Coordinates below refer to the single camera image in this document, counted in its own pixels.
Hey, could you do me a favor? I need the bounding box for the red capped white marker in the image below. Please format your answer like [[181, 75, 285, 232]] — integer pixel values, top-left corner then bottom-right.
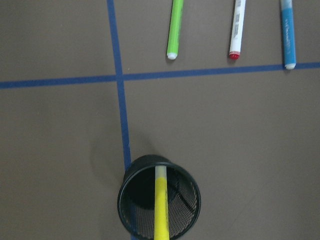
[[228, 0, 246, 60]]

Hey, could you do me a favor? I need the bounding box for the blue highlighter pen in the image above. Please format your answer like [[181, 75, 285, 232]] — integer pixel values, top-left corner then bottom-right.
[[280, 0, 297, 70]]

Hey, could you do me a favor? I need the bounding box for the brown paper table cover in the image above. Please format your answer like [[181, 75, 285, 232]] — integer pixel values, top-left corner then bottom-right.
[[0, 0, 320, 240]]

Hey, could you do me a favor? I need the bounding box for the green highlighter pen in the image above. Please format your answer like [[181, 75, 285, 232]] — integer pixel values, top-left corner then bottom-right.
[[166, 0, 184, 61]]

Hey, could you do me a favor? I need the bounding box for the black mesh pen cup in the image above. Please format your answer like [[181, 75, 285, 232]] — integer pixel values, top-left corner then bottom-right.
[[117, 154, 201, 240]]

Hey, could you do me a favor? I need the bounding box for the yellow highlighter pen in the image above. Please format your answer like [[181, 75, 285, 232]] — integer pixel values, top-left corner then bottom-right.
[[153, 165, 170, 240]]

